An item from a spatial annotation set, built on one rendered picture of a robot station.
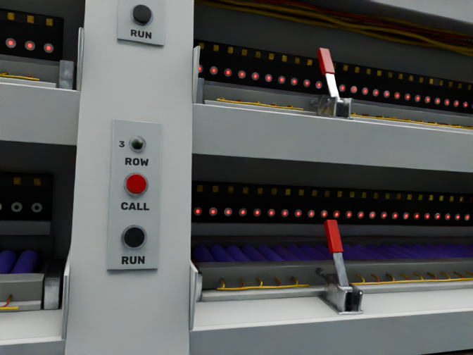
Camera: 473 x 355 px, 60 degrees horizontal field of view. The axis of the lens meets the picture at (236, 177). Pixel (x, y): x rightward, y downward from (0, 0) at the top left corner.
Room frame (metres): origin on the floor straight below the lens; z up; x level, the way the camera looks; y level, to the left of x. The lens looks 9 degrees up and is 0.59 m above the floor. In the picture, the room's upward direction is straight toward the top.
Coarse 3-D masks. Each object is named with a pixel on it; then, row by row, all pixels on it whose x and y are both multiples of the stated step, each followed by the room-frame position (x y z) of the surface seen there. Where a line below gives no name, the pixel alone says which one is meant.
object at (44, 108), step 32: (0, 32) 0.45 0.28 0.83; (32, 32) 0.46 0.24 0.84; (0, 64) 0.36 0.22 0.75; (32, 64) 0.37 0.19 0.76; (64, 64) 0.35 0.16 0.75; (0, 96) 0.31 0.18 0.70; (32, 96) 0.31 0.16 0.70; (64, 96) 0.32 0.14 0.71; (0, 128) 0.31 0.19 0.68; (32, 128) 0.32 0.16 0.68; (64, 128) 0.33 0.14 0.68
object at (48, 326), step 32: (0, 224) 0.46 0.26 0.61; (32, 224) 0.47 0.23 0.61; (64, 256) 0.48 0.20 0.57; (64, 288) 0.31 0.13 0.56; (0, 320) 0.34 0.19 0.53; (32, 320) 0.34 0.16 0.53; (64, 320) 0.32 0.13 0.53; (0, 352) 0.31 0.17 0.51; (32, 352) 0.32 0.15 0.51; (64, 352) 0.32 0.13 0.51
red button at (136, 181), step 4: (132, 176) 0.33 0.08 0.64; (136, 176) 0.33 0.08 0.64; (140, 176) 0.33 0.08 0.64; (128, 180) 0.33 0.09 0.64; (132, 180) 0.33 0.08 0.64; (136, 180) 0.33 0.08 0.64; (140, 180) 0.33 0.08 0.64; (144, 180) 0.33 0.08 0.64; (128, 184) 0.33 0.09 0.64; (132, 184) 0.33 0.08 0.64; (136, 184) 0.33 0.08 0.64; (140, 184) 0.33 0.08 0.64; (144, 184) 0.33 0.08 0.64; (128, 188) 0.33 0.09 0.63; (132, 188) 0.33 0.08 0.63; (136, 188) 0.33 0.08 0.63; (140, 188) 0.33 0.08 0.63; (144, 188) 0.33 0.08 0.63; (132, 192) 0.33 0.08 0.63; (136, 192) 0.33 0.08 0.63; (140, 192) 0.33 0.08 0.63
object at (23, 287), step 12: (0, 276) 0.36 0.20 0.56; (12, 276) 0.36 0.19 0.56; (24, 276) 0.36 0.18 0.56; (36, 276) 0.36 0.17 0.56; (0, 288) 0.35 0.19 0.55; (12, 288) 0.35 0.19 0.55; (24, 288) 0.36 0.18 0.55; (36, 288) 0.36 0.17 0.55; (0, 300) 0.35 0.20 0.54; (12, 300) 0.36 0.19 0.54; (24, 300) 0.36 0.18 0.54; (36, 300) 0.36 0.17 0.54
